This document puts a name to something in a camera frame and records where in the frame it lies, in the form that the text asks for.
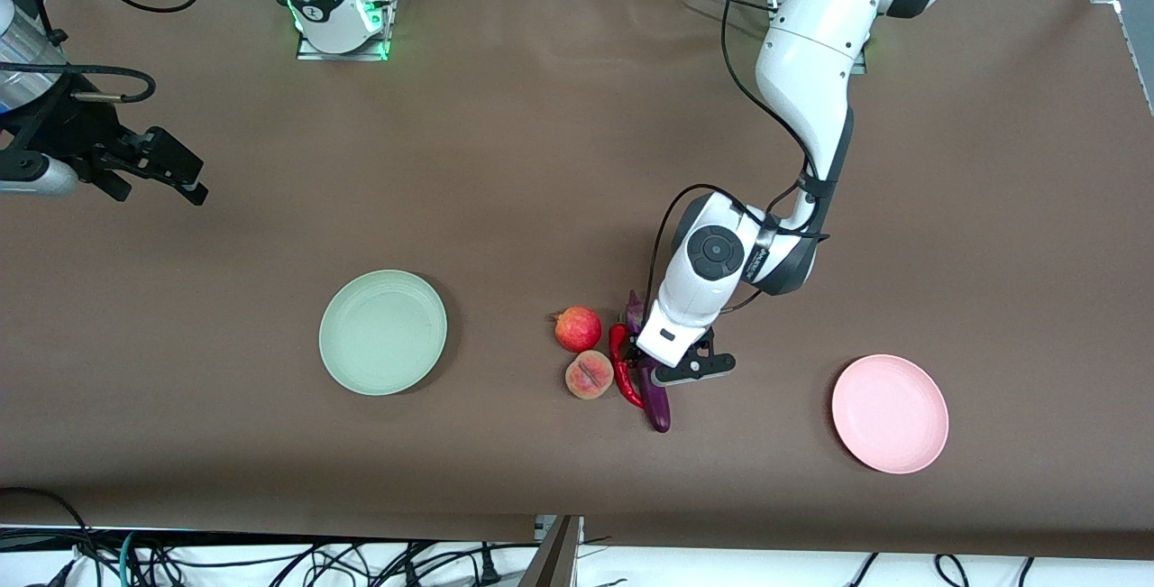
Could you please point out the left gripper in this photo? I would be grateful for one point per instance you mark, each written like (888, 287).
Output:
(632, 353)

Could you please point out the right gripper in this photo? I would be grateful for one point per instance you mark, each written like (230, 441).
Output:
(74, 135)

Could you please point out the red chili pepper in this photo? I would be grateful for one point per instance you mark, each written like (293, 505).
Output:
(618, 353)

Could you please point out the long purple eggplant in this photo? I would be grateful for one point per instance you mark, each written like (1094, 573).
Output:
(660, 411)

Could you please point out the pink yellow peach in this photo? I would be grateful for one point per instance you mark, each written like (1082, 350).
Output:
(589, 375)

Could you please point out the red pomegranate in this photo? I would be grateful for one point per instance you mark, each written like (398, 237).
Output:
(579, 331)

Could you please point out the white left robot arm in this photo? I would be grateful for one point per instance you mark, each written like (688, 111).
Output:
(811, 55)

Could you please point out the brown table cover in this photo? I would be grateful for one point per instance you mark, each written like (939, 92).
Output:
(541, 163)

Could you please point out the pink round plate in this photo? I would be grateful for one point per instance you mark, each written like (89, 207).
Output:
(890, 414)

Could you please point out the pale green round plate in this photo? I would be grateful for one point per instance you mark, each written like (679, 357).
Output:
(383, 333)

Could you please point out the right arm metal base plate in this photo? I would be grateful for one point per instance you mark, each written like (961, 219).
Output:
(343, 56)

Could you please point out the aluminium frame post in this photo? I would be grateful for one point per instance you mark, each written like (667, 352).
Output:
(554, 560)

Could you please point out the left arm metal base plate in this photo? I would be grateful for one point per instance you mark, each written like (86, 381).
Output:
(859, 67)

